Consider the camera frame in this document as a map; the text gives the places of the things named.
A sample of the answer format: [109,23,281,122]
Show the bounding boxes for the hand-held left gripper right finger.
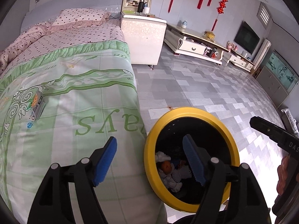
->
[182,134,272,224]

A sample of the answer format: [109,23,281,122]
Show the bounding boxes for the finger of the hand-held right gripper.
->
[249,116,299,155]

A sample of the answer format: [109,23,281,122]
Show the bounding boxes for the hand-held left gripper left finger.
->
[27,136,118,224]

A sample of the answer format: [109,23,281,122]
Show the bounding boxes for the large white knotted plastic bag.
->
[161,166,194,192]

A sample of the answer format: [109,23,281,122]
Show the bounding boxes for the orange fruit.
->
[159,161,174,174]

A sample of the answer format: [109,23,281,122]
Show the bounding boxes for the yellow rimmed black bin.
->
[144,107,241,214]

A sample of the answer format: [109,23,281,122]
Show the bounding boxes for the person's right hand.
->
[276,155,293,195]

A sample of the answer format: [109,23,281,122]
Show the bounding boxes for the grey cabinet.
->
[256,65,295,109]

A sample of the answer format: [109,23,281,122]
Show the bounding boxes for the fish tank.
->
[266,50,298,91]

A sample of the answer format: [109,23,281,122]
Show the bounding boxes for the small white low cabinet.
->
[223,50,255,71]

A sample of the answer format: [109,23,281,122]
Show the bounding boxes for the small clear blue wrapper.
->
[26,112,36,129]

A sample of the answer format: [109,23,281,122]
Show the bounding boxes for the green orange snack packet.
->
[27,91,46,120]

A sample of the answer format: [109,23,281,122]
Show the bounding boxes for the white nightstand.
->
[120,14,167,69]

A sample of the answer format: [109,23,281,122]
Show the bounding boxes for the polka dot bed cover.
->
[0,19,125,75]

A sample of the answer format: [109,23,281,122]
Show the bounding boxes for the pink dotted quilt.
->
[0,22,50,71]

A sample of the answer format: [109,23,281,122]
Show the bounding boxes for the polka dot pillow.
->
[51,8,111,27]

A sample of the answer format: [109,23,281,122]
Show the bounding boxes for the white desktop shelf box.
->
[123,0,152,14]

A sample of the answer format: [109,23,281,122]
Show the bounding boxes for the grey blue headboard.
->
[21,0,125,32]

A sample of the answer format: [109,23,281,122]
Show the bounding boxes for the wall mounted television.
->
[234,21,260,55]

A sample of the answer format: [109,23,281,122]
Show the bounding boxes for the louvred wall vent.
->
[257,2,271,29]

